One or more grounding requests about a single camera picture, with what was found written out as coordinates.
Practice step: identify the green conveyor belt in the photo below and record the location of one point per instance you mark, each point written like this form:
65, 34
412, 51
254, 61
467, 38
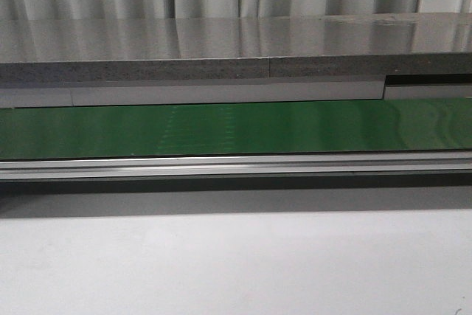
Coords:
235, 128

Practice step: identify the grey stone counter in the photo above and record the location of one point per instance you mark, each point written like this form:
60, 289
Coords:
92, 62

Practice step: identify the aluminium conveyor side rail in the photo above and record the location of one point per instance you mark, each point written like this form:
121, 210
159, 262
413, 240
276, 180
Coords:
40, 170

